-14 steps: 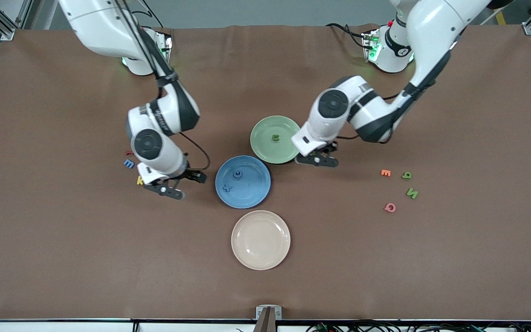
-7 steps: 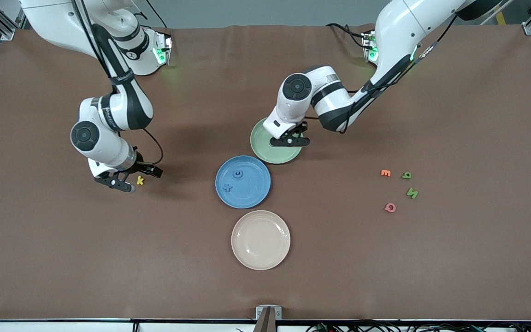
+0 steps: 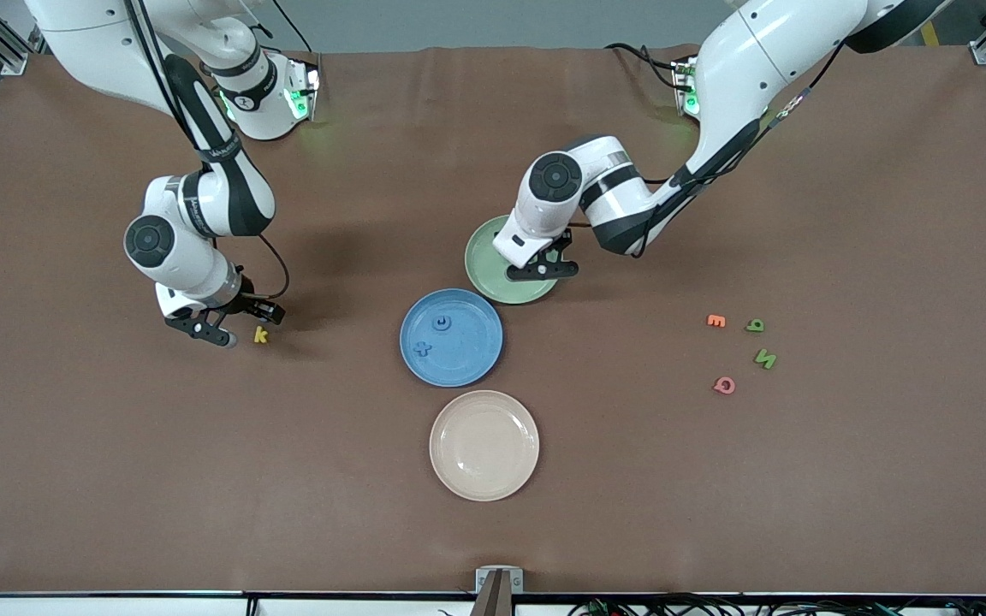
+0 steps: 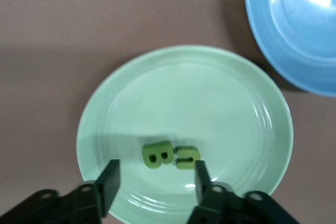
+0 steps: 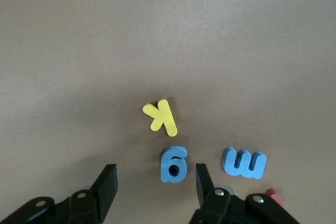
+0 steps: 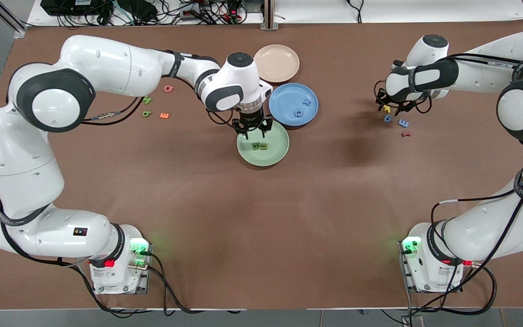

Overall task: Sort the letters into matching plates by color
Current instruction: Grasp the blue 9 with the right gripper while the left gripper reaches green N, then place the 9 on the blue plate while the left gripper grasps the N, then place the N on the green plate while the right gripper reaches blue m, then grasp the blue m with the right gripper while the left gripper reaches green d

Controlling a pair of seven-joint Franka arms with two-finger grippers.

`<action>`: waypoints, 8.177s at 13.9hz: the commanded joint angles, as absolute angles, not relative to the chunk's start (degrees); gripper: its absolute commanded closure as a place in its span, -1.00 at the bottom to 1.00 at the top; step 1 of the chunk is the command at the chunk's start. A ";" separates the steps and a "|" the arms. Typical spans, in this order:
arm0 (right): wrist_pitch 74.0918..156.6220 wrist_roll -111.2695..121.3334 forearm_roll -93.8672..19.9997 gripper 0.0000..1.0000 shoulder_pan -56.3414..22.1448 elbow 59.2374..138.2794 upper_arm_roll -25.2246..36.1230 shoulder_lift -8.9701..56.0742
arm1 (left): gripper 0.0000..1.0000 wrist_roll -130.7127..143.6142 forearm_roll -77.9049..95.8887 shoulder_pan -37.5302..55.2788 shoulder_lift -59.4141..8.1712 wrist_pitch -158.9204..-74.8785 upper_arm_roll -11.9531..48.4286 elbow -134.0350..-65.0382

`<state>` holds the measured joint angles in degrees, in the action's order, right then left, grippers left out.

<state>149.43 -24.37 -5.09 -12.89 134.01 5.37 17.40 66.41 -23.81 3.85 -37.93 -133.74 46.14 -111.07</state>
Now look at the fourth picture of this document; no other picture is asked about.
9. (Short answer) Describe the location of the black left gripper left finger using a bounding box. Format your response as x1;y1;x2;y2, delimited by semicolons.
0;158;121;224

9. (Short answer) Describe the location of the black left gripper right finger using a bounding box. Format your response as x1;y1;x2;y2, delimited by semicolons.
185;159;300;224

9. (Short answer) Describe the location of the green foam letter u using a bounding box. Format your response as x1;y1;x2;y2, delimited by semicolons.
174;147;202;170

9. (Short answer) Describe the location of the green foam letter B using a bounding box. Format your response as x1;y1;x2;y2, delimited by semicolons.
141;141;174;169

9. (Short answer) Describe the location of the green plate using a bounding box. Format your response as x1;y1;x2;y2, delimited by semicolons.
76;45;294;224

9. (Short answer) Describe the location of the brown table cover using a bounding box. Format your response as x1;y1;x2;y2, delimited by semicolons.
0;0;336;224

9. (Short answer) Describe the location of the blue plate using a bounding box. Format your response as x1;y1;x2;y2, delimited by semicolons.
243;0;336;97

